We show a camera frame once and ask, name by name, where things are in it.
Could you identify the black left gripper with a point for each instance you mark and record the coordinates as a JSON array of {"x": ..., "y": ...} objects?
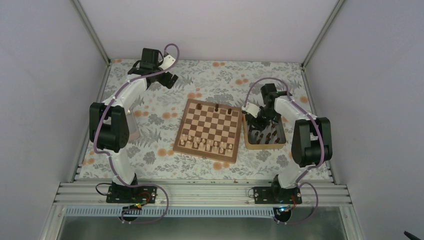
[{"x": 165, "y": 81}]

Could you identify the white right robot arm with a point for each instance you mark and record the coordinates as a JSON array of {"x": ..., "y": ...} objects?
[{"x": 311, "y": 143}]

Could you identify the wooden chessboard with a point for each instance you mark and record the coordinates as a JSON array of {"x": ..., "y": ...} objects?
[{"x": 207, "y": 126}]

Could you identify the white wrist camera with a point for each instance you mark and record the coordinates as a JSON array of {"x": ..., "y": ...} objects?
[
  {"x": 251, "y": 109},
  {"x": 167, "y": 62}
]

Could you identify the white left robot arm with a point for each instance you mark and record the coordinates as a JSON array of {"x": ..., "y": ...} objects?
[{"x": 108, "y": 125}]

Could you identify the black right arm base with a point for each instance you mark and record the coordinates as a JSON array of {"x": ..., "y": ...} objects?
[{"x": 263, "y": 195}]

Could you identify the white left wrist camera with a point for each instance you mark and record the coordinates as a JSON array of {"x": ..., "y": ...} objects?
[{"x": 167, "y": 62}]

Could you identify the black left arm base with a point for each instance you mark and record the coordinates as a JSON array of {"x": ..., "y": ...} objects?
[{"x": 131, "y": 195}]

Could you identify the aluminium rail frame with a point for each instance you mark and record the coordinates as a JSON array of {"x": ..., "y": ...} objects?
[{"x": 205, "y": 193}]

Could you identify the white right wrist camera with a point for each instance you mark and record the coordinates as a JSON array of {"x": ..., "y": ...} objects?
[{"x": 251, "y": 109}]

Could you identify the floral table mat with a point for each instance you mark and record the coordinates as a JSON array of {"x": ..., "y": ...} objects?
[{"x": 159, "y": 112}]

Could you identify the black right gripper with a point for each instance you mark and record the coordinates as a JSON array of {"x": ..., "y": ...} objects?
[{"x": 260, "y": 126}]

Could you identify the yellow metal tin box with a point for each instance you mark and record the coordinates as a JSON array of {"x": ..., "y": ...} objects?
[{"x": 273, "y": 137}]

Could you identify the metal tin under left arm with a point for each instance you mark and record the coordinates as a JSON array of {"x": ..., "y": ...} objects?
[{"x": 134, "y": 132}]

